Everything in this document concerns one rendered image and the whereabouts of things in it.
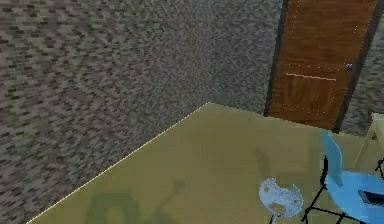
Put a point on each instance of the black flat object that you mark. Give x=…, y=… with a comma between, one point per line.
x=371, y=197

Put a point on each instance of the pale yellow table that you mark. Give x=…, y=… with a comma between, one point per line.
x=375, y=133

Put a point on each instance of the blue plastic chair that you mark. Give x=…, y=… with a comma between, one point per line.
x=346, y=190

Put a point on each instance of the pale blue round stool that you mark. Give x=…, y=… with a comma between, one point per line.
x=280, y=196

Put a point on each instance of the round metal door knob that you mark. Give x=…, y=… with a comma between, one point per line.
x=348, y=66

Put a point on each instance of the brown wooden room door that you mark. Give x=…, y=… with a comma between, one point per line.
x=313, y=56

